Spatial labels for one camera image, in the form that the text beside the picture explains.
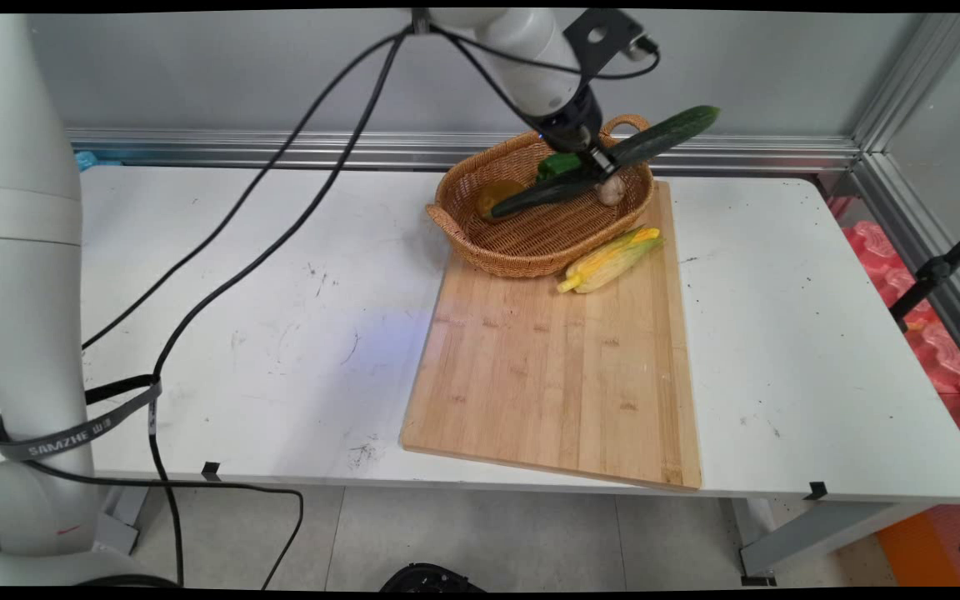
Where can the yellow orange bell pepper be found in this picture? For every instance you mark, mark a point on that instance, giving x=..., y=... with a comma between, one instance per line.
x=498, y=196

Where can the corn cob with husk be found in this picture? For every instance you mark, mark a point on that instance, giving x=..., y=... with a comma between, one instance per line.
x=609, y=262

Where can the grey table leg bracket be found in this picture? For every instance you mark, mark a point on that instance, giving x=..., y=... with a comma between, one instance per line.
x=123, y=521

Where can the long dark green cucumber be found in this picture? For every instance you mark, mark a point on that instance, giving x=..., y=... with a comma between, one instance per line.
x=663, y=133

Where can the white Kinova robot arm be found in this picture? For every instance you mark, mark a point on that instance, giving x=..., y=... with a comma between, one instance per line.
x=26, y=250

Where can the blue bubble wrap sheet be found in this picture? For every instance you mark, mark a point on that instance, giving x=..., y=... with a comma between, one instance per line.
x=87, y=160

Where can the grey table leg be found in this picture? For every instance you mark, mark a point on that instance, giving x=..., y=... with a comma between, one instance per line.
x=813, y=533

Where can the aluminium frame rail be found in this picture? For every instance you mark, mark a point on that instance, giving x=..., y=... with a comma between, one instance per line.
x=363, y=150
x=922, y=242

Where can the woven wicker basket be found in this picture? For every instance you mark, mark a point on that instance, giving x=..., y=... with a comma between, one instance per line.
x=530, y=242

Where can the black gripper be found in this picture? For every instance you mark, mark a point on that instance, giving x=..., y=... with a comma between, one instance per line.
x=572, y=123

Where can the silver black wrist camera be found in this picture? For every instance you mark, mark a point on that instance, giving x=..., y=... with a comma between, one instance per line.
x=605, y=37

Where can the white garlic bulb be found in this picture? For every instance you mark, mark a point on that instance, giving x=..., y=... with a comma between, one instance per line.
x=611, y=192

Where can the black table edge clip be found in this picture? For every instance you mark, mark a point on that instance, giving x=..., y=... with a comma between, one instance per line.
x=816, y=491
x=211, y=471

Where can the black tripod stand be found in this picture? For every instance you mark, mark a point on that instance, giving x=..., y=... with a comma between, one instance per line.
x=934, y=271

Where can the black round object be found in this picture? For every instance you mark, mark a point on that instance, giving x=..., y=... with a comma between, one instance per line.
x=430, y=577

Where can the green bell pepper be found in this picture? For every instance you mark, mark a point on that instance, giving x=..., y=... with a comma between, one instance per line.
x=557, y=164

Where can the bamboo cutting board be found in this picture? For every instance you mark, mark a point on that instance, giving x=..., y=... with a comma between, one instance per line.
x=547, y=367

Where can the aluminium frame post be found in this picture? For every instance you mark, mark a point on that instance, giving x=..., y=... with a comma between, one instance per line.
x=917, y=79

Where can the pink bubble wrap sheet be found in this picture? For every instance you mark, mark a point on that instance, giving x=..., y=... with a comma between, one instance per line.
x=934, y=342

